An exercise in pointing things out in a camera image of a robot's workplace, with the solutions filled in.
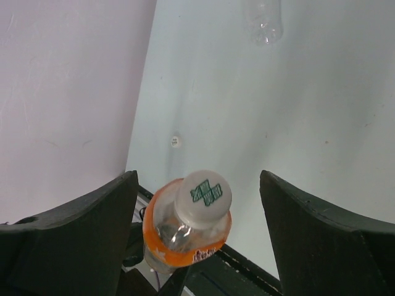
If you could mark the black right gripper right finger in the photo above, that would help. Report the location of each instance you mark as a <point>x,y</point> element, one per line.
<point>323,249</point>

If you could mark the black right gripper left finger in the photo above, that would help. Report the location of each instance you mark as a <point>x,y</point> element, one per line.
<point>74,249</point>

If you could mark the orange label tea bottle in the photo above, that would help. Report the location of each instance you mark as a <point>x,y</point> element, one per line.
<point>170,244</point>

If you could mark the white green-print bottle cap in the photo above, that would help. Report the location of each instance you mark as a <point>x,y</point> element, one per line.
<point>176,141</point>

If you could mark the white orange-bottle cap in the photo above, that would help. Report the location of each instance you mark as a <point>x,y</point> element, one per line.
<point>203,199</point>

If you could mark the clear unlabelled plastic bottle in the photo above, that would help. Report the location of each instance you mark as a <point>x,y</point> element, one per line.
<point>262,19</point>

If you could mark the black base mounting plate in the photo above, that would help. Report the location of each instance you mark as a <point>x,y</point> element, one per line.
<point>226,272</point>

